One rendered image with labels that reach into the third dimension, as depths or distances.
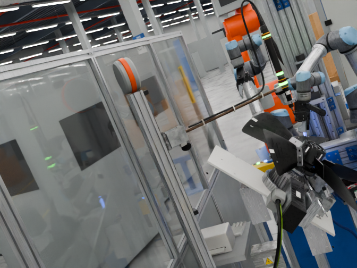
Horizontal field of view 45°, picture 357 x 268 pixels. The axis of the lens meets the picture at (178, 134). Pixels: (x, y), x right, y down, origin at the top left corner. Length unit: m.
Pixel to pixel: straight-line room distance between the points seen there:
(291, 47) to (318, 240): 1.41
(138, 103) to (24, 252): 0.88
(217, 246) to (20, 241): 1.26
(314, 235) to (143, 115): 1.04
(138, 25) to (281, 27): 6.11
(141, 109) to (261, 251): 0.93
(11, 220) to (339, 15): 3.31
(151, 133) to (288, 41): 1.54
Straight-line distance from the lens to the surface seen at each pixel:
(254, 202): 2.23
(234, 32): 6.25
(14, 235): 1.28
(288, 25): 3.14
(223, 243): 2.29
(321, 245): 2.33
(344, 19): 4.02
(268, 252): 2.26
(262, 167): 2.68
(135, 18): 9.03
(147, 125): 1.91
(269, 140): 1.96
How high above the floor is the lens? 1.88
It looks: 10 degrees down
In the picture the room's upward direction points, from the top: 22 degrees counter-clockwise
